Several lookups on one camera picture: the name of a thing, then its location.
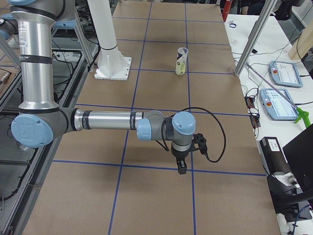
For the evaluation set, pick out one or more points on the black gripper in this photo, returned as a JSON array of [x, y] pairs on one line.
[[179, 155]]

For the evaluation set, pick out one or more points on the yellow tennis ball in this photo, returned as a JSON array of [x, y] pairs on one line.
[[180, 71], [180, 65]]

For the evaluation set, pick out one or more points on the clear tennis ball can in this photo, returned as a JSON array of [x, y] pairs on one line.
[[182, 54]]

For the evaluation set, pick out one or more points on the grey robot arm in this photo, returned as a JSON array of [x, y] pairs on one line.
[[41, 119]]

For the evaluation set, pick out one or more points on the neighbour grey robot arm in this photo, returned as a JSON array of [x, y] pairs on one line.
[[8, 26]]

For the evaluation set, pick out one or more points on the orange circuit board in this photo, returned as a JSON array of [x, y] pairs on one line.
[[253, 112]]

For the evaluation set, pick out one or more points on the black box with label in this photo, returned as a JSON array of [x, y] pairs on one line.
[[274, 160]]

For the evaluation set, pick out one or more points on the near teach pendant tablet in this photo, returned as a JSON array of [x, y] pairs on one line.
[[276, 106]]

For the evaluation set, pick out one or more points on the teach pendant tablet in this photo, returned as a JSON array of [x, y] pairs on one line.
[[285, 74], [276, 106]]

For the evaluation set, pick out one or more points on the black monitor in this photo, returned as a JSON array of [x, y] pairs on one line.
[[299, 155]]

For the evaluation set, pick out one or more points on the far teach pendant tablet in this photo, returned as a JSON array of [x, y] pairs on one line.
[[285, 74]]

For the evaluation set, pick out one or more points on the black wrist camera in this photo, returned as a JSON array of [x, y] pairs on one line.
[[199, 143]]

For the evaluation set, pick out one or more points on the white metal base plate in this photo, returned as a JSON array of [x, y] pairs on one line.
[[113, 68]]

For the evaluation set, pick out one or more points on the aluminium frame rack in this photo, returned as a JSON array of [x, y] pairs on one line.
[[23, 170]]

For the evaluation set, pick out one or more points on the silver camera post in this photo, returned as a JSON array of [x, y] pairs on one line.
[[254, 35]]

